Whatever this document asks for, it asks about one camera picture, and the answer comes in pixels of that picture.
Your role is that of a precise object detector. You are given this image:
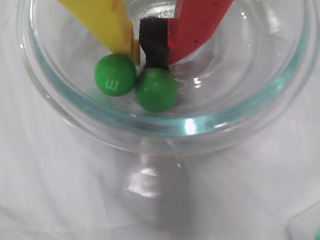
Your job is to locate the red gripper right finger foam pad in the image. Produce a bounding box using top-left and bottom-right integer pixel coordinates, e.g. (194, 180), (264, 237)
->
(138, 0), (236, 70)

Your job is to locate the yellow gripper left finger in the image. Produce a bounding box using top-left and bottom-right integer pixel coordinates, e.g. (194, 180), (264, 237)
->
(58, 0), (141, 67)

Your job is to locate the green candy ball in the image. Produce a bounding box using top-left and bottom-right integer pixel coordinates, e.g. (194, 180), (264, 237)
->
(94, 53), (138, 97)
(134, 66), (179, 113)

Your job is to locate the weekly pill organizer box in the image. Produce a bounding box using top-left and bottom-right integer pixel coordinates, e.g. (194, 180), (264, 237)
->
(284, 204), (320, 240)

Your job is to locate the large clear glass bowl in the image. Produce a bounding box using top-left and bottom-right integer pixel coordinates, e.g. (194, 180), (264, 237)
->
(16, 0), (320, 156)

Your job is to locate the white plastic table cover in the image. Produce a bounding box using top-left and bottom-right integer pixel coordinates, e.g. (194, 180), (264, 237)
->
(0, 0), (320, 240)

